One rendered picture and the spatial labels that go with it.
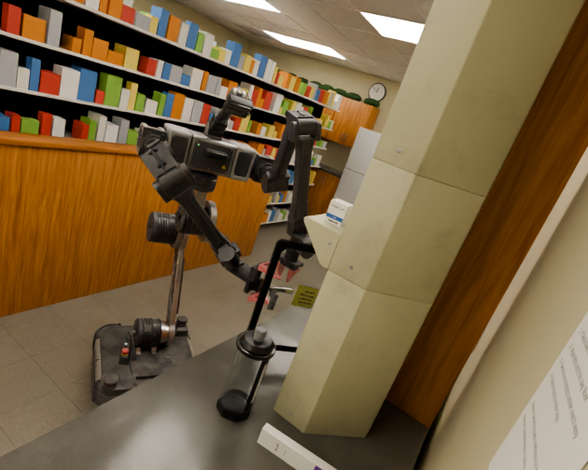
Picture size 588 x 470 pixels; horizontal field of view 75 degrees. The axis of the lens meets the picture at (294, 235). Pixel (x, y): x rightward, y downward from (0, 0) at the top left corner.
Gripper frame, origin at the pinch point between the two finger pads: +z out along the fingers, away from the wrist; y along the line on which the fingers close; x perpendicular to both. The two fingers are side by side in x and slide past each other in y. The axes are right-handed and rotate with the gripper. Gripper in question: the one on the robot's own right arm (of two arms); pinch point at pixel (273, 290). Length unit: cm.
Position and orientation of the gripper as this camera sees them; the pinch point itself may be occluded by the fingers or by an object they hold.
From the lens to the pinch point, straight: 129.9
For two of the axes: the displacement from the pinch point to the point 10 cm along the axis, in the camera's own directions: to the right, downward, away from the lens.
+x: 5.1, -0.8, 8.5
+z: 7.9, 4.3, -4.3
